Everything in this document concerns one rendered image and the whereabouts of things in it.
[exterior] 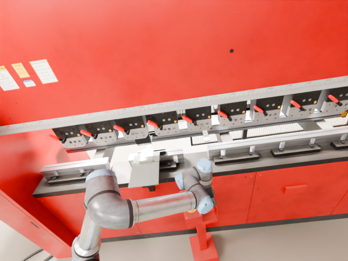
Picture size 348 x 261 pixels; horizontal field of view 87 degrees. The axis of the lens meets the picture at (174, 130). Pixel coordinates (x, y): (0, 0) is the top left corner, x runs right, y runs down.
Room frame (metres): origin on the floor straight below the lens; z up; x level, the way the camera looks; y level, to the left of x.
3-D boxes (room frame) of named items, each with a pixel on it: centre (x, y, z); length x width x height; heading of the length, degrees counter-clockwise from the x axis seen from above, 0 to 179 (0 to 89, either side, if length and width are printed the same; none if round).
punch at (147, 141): (0.96, 0.21, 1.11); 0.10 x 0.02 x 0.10; 86
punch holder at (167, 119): (0.94, 0.04, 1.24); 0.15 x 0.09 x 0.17; 86
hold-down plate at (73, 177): (0.95, 0.82, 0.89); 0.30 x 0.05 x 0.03; 86
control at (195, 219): (0.63, -0.06, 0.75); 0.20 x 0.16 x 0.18; 93
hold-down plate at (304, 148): (0.83, -0.78, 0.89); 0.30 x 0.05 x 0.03; 86
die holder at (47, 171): (1.00, 0.76, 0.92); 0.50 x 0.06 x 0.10; 86
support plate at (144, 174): (0.81, 0.22, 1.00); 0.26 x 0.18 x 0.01; 176
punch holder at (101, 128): (0.98, 0.44, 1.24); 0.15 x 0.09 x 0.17; 86
